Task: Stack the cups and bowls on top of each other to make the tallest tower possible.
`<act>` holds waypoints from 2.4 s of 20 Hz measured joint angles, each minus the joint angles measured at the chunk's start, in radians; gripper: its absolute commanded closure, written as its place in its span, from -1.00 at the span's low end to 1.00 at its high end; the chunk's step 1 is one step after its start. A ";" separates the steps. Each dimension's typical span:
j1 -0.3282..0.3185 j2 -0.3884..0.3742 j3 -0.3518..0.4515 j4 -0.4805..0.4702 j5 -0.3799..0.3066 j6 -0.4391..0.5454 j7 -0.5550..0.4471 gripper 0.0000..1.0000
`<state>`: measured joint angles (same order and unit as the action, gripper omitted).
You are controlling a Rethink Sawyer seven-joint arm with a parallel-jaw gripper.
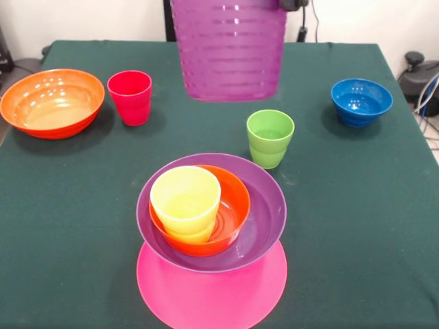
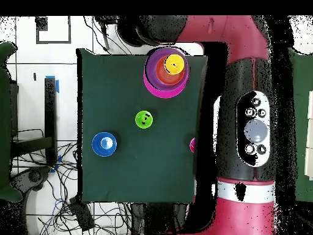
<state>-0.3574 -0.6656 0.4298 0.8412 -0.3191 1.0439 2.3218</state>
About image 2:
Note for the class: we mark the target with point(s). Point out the green cup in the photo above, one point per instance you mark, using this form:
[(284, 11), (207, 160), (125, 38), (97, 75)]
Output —
[(144, 119)]

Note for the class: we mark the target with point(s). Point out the pink bowl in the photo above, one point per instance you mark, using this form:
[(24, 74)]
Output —
[(168, 94)]

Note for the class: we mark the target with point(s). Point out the red cup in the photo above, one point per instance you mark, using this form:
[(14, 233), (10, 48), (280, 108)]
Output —
[(192, 145)]

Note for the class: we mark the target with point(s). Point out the small orange bowl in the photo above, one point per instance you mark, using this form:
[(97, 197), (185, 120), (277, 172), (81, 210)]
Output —
[(166, 78)]

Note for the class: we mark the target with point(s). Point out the purple bowl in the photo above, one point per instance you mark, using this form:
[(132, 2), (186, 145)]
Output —
[(150, 71)]

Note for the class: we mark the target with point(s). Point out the yellow cup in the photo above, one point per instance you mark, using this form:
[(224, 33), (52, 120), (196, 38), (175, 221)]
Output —
[(174, 64)]

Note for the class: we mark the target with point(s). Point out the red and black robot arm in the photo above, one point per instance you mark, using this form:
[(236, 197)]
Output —
[(244, 215)]

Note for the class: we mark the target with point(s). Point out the blue bowl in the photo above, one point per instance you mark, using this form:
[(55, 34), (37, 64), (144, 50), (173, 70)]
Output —
[(104, 144)]

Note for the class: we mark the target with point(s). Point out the dark green tablecloth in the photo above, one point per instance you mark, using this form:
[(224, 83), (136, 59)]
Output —
[(110, 80)]

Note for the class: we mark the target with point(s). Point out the blue tape strip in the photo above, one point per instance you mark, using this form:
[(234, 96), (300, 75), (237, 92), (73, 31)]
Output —
[(57, 87)]

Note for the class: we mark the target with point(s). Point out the black metal stool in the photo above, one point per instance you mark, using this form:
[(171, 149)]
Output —
[(105, 29)]

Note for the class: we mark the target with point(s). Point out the black power brick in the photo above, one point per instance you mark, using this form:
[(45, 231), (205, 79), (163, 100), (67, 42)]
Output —
[(82, 215)]

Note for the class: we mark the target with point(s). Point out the black cross beam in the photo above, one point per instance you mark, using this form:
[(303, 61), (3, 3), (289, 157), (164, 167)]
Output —
[(31, 146)]

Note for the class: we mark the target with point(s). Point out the green side table cloth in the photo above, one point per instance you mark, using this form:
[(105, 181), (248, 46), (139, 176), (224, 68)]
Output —
[(5, 122), (302, 98)]

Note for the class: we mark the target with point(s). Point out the white boxes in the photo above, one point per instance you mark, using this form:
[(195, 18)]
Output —
[(309, 134)]

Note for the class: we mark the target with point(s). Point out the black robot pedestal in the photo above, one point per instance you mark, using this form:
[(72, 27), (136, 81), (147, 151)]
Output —
[(159, 220)]

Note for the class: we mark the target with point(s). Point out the black upright post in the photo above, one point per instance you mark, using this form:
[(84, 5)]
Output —
[(50, 110)]

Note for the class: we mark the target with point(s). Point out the black pedestal foot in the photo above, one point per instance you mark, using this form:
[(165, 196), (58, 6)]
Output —
[(34, 176)]

